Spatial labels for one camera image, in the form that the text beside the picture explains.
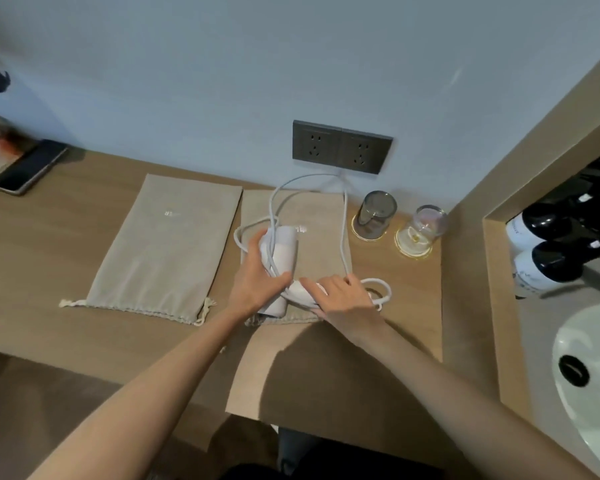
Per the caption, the person's right hand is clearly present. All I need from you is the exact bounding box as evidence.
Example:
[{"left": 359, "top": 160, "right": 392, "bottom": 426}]
[{"left": 299, "top": 273, "right": 386, "bottom": 345}]

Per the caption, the person's left hand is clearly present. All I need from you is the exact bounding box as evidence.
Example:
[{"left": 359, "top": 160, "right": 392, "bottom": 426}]
[{"left": 227, "top": 229, "right": 293, "bottom": 325}]

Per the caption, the white hair dryer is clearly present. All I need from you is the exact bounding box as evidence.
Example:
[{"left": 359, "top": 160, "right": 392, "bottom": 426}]
[{"left": 256, "top": 223, "right": 331, "bottom": 318}]

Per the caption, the beige drawstring bag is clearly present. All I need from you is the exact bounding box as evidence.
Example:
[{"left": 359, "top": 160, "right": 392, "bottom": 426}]
[
  {"left": 239, "top": 189, "right": 353, "bottom": 327},
  {"left": 59, "top": 173, "right": 243, "bottom": 327}
]

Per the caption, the person's left forearm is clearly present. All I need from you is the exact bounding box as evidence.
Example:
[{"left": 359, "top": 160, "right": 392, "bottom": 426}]
[{"left": 27, "top": 314, "right": 253, "bottom": 480}]

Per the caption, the person's right forearm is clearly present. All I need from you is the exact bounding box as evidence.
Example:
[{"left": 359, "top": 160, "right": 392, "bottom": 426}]
[{"left": 339, "top": 319, "right": 600, "bottom": 480}]

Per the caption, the round gold-rimmed coaster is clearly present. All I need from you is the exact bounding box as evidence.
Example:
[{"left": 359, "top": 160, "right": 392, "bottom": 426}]
[
  {"left": 351, "top": 214, "right": 389, "bottom": 241},
  {"left": 393, "top": 228, "right": 434, "bottom": 259}
]

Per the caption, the grey smoked glass cup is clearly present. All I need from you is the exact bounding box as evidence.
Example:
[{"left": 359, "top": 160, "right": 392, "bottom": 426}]
[{"left": 355, "top": 190, "right": 398, "bottom": 231}]

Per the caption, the clear glass cup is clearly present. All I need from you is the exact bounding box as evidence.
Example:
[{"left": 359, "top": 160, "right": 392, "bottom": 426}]
[{"left": 405, "top": 204, "right": 449, "bottom": 248}]

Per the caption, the black top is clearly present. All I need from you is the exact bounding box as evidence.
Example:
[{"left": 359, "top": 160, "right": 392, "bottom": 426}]
[{"left": 219, "top": 444, "right": 431, "bottom": 480}]

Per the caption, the grey vanity unit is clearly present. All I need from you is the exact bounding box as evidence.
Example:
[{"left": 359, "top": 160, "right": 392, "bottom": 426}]
[{"left": 517, "top": 254, "right": 600, "bottom": 480}]

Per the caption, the black smartphone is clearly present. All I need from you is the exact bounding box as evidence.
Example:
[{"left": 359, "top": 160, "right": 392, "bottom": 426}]
[{"left": 0, "top": 139, "right": 70, "bottom": 197}]

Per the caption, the wooden niche frame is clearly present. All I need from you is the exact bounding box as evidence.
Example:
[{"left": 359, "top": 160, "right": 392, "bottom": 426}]
[{"left": 441, "top": 42, "right": 600, "bottom": 480}]

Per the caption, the dark grey wall socket panel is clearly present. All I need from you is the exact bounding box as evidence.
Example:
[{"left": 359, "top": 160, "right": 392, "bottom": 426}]
[{"left": 292, "top": 119, "right": 394, "bottom": 175}]

